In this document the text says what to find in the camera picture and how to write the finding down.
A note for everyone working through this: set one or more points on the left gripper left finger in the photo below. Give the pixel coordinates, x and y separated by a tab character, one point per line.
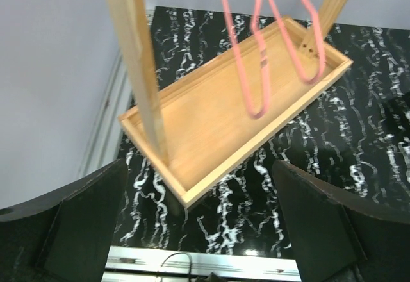
66	234

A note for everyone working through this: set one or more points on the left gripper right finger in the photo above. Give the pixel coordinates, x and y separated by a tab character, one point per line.
337	235

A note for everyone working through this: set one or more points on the empty pink hanger front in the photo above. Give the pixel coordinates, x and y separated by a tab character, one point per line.
256	54

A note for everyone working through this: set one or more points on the empty pink hanger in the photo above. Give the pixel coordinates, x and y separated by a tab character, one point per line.
290	44
256	54

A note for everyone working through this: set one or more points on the empty pink hanger back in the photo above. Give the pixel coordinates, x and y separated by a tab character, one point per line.
290	44

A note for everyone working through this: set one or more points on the black marble pattern mat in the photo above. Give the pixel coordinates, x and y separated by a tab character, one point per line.
354	138

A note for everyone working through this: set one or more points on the wooden clothes rack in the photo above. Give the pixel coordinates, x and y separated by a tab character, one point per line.
197	130

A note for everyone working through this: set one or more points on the aluminium mounting rail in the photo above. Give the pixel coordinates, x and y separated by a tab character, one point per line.
157	261

